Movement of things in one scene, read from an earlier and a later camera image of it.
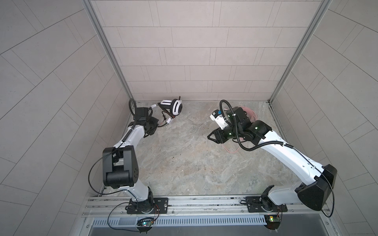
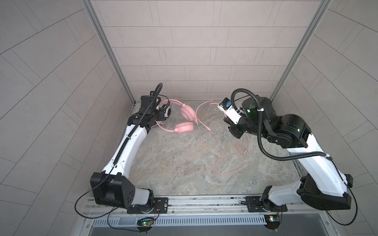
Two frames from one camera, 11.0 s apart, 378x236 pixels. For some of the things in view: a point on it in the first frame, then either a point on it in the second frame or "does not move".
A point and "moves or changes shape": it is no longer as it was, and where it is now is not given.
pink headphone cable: x=254 y=120 moves or changes shape
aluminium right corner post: x=323 y=9 does not move
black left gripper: x=154 y=121 -> x=161 y=117
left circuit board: x=145 y=223 does not move
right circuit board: x=272 y=221 does not move
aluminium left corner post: x=110 y=48 does not move
